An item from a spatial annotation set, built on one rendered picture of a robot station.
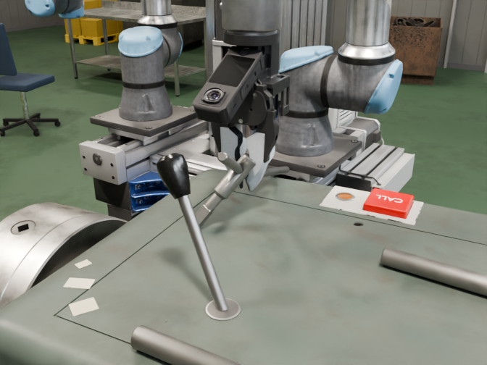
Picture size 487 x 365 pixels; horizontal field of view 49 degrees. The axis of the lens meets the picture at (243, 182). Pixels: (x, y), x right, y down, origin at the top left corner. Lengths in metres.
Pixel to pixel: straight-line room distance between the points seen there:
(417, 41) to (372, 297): 6.48
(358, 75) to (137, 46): 0.61
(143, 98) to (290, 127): 0.46
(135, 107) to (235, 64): 0.84
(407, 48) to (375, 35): 5.91
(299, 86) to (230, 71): 0.54
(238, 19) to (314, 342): 0.38
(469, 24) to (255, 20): 7.65
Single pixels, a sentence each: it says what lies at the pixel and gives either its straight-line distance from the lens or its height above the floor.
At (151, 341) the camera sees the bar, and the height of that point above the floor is 1.27.
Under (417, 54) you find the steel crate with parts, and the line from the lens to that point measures 7.03.
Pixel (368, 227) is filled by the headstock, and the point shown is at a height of 1.25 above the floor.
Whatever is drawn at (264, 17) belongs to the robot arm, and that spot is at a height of 1.52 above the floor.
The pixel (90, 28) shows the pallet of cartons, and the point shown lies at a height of 0.28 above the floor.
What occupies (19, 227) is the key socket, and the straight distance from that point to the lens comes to 0.82.
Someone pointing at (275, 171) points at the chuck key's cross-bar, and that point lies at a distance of 0.84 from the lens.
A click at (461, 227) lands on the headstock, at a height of 1.25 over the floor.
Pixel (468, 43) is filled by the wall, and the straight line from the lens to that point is 8.28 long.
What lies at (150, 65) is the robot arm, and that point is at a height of 1.31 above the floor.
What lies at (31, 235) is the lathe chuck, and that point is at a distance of 0.79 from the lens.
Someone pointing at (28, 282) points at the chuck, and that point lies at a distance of 0.74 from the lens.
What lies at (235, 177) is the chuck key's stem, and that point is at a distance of 0.68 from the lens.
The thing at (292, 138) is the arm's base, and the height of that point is 1.20.
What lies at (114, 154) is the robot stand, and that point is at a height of 1.11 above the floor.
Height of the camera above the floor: 1.60
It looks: 24 degrees down
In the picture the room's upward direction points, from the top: straight up
